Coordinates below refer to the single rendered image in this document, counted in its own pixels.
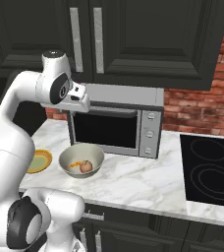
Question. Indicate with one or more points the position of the dark drawer front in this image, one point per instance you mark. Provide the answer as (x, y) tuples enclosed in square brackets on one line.
[(127, 216)]

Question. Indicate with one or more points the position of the black hob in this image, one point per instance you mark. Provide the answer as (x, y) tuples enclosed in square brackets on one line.
[(212, 170)]

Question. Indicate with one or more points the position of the grey microwave oven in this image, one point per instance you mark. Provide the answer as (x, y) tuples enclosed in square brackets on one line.
[(123, 95)]

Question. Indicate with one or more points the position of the peach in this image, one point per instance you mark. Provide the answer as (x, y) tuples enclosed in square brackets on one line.
[(86, 166)]

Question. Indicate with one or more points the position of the wide dark wall cupboard door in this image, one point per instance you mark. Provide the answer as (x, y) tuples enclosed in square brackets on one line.
[(163, 36)]

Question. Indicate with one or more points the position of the pale grey bowl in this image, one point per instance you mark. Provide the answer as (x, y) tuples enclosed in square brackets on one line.
[(68, 154)]

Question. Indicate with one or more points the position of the orange shrimp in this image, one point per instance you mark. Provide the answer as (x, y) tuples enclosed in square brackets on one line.
[(74, 164)]

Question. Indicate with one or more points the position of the dark base cupboard door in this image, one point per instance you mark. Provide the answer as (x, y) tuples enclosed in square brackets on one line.
[(89, 239), (137, 241)]

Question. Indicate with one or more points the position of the small yellow green plate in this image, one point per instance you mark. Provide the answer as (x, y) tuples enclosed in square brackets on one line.
[(40, 161)]

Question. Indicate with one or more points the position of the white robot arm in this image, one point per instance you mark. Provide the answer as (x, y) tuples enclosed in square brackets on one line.
[(6, 157)]

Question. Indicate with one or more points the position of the round grey microwave button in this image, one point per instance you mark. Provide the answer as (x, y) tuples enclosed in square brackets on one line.
[(147, 150), (151, 115), (149, 133)]

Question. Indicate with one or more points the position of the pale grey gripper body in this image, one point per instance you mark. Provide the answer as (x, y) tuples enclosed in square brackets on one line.
[(74, 105)]

